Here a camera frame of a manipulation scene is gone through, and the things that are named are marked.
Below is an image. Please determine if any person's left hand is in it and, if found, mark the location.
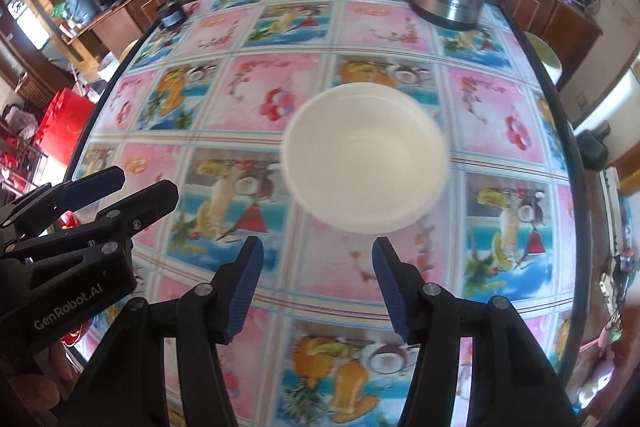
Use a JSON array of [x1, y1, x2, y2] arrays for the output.
[[0, 342, 80, 413]]

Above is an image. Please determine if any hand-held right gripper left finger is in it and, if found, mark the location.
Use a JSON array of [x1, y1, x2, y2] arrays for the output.
[[65, 236, 264, 427]]

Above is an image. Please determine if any small black motor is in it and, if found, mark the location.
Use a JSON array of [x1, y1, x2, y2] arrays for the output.
[[159, 0, 186, 28]]

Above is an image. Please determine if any beige plastic stool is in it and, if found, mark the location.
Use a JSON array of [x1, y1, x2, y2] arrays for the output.
[[522, 32, 564, 85]]

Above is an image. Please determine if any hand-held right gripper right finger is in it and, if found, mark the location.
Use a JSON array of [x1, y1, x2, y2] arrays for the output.
[[372, 237, 571, 427]]

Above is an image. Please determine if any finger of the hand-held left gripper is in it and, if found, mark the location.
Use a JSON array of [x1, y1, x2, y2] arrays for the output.
[[0, 166, 126, 244], [0, 180, 179, 258]]

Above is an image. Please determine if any dark object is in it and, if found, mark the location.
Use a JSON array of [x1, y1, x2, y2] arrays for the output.
[[575, 121, 611, 168]]

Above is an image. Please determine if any grey kettle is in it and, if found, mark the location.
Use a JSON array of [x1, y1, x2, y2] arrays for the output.
[[65, 0, 101, 25]]

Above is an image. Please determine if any red paper bag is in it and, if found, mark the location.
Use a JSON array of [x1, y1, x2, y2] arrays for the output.
[[35, 87, 96, 168]]

